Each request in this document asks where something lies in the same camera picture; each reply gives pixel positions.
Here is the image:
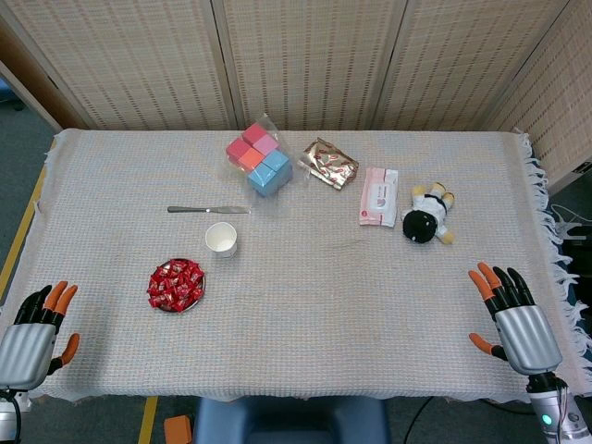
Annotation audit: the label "black floor cable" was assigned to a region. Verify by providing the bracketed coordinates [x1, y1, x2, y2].
[404, 396, 436, 444]

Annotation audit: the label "orange block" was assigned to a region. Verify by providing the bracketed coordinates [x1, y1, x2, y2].
[164, 414, 193, 444]

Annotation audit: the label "small steel plate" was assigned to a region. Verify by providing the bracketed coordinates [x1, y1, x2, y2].
[150, 258, 207, 315]

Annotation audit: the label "brown wooden panel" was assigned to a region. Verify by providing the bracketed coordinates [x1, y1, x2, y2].
[0, 18, 89, 133]

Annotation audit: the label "pink wet wipes pack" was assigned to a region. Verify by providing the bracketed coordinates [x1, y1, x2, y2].
[359, 166, 400, 228]

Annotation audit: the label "white cable bundle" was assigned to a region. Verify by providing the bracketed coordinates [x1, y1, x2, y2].
[552, 203, 585, 244]

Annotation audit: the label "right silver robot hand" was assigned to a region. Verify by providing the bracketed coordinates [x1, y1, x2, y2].
[468, 262, 564, 376]

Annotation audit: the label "woven folding screen panel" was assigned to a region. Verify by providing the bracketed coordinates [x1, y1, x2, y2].
[212, 0, 408, 131]
[0, 0, 232, 131]
[489, 0, 592, 189]
[374, 0, 570, 131]

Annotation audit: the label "white paper cup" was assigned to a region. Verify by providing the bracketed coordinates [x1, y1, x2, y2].
[204, 221, 240, 259]

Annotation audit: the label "bagged coloured foam cubes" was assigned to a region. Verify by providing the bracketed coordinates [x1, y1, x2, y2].
[219, 113, 300, 218]

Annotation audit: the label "black-haired plush doll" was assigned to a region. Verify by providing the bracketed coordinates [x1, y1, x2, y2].
[400, 182, 458, 245]

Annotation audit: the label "gold foil snack packet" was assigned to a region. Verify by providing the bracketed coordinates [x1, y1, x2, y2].
[297, 137, 361, 192]

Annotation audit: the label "steel butter knife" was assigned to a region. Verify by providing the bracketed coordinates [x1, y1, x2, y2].
[166, 205, 252, 216]

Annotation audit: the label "white woven tablecloth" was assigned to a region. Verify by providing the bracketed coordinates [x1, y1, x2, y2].
[0, 125, 592, 404]

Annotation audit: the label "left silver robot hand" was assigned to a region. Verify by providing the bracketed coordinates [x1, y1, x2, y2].
[0, 279, 80, 392]

